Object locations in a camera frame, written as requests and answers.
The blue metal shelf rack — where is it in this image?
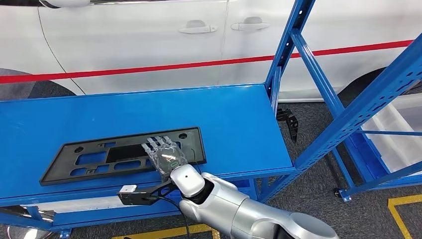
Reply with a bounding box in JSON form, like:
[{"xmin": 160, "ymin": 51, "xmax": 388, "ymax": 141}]
[
  {"xmin": 331, "ymin": 130, "xmax": 422, "ymax": 203},
  {"xmin": 0, "ymin": 0, "xmax": 422, "ymax": 239}
]

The black right wrist camera bracket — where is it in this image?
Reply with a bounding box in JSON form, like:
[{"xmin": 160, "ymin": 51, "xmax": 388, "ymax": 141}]
[{"xmin": 117, "ymin": 179, "xmax": 180, "ymax": 207}]

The white car with red stripe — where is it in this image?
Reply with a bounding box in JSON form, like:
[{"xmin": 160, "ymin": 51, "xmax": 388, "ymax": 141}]
[{"xmin": 0, "ymin": 0, "xmax": 422, "ymax": 102}]

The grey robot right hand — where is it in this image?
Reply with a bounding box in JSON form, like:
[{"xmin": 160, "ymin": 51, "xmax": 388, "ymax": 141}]
[{"xmin": 141, "ymin": 135, "xmax": 189, "ymax": 183}]

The black plastic panel part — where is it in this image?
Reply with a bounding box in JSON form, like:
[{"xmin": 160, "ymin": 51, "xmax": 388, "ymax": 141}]
[{"xmin": 39, "ymin": 126, "xmax": 208, "ymax": 187}]

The black camera cable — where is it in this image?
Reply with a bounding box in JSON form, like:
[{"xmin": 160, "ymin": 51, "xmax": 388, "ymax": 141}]
[{"xmin": 150, "ymin": 195, "xmax": 192, "ymax": 239}]

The black plastic bracket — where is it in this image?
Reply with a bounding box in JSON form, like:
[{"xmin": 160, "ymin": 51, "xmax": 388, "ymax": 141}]
[{"xmin": 276, "ymin": 108, "xmax": 300, "ymax": 143}]

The blue plastic bin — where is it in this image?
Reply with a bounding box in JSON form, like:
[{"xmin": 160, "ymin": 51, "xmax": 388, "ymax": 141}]
[{"xmin": 348, "ymin": 131, "xmax": 391, "ymax": 181}]

